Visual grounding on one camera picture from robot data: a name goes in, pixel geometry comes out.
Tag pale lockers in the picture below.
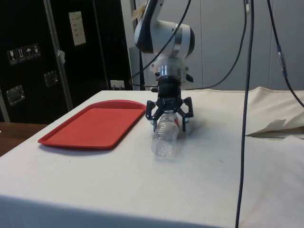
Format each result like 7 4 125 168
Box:
120 0 304 91

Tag black cabinet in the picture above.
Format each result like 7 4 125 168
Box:
0 0 133 124

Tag red tray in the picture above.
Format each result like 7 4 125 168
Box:
38 100 146 150

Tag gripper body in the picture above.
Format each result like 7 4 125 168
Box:
152 75 183 112

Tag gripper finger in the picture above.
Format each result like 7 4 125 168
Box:
145 99 167 133
175 96 194 132

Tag clear plastic bottle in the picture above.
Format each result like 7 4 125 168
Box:
151 113 180 158

